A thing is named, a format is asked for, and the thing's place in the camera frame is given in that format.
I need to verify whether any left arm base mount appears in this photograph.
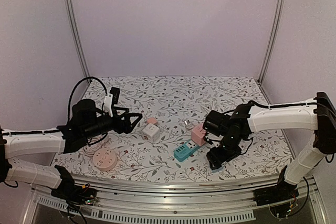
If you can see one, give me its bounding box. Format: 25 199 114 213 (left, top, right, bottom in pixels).
51 165 98 223

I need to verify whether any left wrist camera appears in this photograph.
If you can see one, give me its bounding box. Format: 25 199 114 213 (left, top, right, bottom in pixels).
102 87 120 117

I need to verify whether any aluminium front rail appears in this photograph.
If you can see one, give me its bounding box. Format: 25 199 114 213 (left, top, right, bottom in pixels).
23 175 329 223

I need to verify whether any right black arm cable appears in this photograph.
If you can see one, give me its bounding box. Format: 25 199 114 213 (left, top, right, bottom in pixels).
248 100 318 109

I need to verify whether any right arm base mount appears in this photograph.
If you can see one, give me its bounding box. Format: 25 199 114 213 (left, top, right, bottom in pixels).
253 166 299 218

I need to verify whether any white cube socket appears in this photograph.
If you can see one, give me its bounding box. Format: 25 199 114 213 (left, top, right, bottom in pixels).
142 124 160 142

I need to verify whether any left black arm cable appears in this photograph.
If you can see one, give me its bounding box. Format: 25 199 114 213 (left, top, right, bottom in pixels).
67 77 109 125

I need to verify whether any round pink socket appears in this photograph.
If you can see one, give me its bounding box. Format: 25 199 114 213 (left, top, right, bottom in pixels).
92 148 118 172

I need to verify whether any right aluminium frame post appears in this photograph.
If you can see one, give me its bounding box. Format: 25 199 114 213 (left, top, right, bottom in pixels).
257 0 285 85

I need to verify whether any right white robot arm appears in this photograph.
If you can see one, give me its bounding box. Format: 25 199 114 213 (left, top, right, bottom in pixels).
203 92 335 201

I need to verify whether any small blue plug adapter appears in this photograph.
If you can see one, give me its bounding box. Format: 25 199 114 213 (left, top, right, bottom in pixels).
212 166 224 173

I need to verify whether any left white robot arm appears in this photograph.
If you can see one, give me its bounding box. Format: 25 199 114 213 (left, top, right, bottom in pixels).
1 99 143 200

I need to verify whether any left aluminium frame post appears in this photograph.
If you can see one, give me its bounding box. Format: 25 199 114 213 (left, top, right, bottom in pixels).
64 0 90 77

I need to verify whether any pink cube socket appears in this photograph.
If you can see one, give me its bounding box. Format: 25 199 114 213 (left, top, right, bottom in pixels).
191 124 206 146

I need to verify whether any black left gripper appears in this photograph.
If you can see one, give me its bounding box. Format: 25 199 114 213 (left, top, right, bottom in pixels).
82 106 142 140

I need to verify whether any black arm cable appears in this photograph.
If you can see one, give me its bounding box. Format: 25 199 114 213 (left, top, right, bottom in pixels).
248 100 318 109
67 77 109 125

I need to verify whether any aluminium frame post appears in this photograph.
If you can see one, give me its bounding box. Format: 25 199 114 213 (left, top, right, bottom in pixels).
257 0 285 85
64 0 90 77

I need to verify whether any floral table mat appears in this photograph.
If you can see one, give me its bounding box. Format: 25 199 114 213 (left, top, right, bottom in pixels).
53 77 292 184

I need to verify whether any teal power strip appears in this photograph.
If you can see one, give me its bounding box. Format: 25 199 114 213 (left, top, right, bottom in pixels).
174 140 200 162

